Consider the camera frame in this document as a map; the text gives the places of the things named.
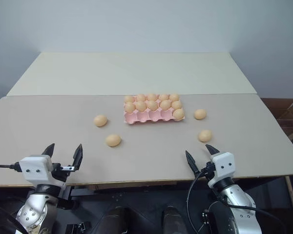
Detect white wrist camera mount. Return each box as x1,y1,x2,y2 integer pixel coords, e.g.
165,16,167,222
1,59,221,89
207,152,236,189
19,155,53,182

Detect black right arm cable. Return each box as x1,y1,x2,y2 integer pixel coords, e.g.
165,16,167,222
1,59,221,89
186,167,211,234

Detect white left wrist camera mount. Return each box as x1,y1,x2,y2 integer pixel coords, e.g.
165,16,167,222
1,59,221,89
19,155,53,182

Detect wooden table leg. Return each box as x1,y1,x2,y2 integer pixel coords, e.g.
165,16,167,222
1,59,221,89
284,175,293,208

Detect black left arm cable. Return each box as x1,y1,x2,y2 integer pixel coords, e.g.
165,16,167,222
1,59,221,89
0,164,21,172

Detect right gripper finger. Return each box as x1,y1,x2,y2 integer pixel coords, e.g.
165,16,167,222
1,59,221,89
205,144,221,156
185,150,201,175

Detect pink egg tray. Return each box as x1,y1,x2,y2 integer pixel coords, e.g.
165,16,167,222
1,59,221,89
123,93,186,125

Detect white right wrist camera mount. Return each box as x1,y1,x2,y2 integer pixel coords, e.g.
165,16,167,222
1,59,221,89
207,152,236,189

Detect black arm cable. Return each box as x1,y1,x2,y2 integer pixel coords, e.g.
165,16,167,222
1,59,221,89
0,164,21,172
186,167,211,234

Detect brown cardboard box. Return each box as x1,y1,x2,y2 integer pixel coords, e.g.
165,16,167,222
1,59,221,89
259,97,293,141

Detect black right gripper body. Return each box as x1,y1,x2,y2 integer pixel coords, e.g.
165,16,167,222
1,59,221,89
197,160,217,180

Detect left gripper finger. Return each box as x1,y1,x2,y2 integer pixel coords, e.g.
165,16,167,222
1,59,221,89
41,143,56,159
71,143,84,172

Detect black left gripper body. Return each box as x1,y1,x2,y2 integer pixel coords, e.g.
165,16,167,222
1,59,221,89
50,162,79,188

